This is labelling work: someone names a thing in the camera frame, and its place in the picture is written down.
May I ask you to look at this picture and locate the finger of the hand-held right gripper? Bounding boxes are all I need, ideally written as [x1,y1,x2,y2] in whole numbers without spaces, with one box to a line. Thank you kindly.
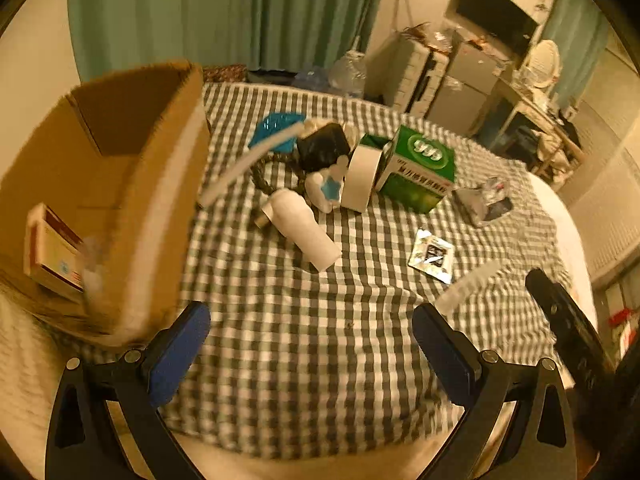
[525,267,618,393]

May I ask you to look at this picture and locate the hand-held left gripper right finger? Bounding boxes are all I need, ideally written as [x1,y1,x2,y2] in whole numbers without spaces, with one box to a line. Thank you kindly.
[412,302,577,480]

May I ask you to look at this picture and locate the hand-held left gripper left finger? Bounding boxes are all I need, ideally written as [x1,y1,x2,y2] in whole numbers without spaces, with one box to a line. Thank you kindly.
[45,301,211,480]

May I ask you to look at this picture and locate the brown cardboard box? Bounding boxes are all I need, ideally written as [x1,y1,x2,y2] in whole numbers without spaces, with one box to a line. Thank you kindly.
[0,60,213,348]

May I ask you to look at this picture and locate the green medicine box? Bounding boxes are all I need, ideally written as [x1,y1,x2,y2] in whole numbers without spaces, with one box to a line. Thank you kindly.
[361,125,458,212]

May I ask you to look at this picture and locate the olive bead bracelet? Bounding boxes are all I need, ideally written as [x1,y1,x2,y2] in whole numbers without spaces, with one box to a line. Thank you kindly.
[252,151,303,195]

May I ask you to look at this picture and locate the white foam tube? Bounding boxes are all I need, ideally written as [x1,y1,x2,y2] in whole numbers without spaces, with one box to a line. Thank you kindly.
[199,124,307,207]

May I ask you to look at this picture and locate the small foil sachet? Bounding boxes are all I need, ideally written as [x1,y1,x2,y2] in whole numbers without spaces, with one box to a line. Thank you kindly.
[407,229,454,282]

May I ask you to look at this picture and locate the checked bed sheet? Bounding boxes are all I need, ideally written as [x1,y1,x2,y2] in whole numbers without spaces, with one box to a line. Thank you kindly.
[160,80,576,461]

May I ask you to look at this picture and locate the crumpled silver packet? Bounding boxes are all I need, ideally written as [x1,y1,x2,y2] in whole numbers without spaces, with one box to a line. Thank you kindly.
[454,176,514,227]

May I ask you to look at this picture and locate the red and white medicine box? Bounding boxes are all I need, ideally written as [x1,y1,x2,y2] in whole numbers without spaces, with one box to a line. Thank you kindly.
[24,204,87,303]

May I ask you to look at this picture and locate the white plastic bottle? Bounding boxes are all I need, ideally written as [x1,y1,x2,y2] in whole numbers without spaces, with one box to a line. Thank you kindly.
[256,187,342,274]

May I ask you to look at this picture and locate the white tape roll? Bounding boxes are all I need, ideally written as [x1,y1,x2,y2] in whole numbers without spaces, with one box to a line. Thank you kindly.
[341,145,387,212]

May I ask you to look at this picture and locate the light wooden desk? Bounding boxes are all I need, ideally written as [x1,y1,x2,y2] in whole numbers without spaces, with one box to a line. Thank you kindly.
[492,77,584,172]

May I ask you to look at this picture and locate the black square box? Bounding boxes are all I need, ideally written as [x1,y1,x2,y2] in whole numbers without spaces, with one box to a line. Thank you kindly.
[296,124,352,173]

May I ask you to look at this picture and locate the blue blister pack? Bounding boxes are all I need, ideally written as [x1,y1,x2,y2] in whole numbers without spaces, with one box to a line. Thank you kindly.
[249,112,307,154]

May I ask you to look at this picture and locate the grey small fridge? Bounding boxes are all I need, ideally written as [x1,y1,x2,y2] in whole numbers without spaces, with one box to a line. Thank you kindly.
[430,40,513,137]

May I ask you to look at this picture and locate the white desk fan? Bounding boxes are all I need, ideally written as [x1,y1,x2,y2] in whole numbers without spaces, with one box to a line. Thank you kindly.
[521,39,562,97]

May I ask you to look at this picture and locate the white ribbed suitcase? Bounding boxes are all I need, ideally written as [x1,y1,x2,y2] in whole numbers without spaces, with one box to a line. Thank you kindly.
[365,32,451,118]

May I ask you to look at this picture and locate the patterned brown pouch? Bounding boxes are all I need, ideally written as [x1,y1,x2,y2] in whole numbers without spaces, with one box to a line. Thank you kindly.
[202,64,249,84]

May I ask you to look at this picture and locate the dark flat item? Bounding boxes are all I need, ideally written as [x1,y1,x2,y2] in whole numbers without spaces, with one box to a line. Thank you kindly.
[247,67,297,86]

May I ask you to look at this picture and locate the large clear water bottle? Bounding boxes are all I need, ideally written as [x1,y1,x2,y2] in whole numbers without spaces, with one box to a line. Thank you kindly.
[330,50,369,97]

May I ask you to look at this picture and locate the green curtain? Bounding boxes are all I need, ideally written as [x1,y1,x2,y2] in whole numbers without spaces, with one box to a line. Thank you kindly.
[67,0,392,82]
[542,0,609,52]

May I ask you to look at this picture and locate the black television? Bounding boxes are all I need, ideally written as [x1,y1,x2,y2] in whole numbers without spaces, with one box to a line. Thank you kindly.
[456,0,541,59]

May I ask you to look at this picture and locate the clutter on suitcase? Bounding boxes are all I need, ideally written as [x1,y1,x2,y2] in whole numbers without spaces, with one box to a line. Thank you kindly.
[399,22,457,50]

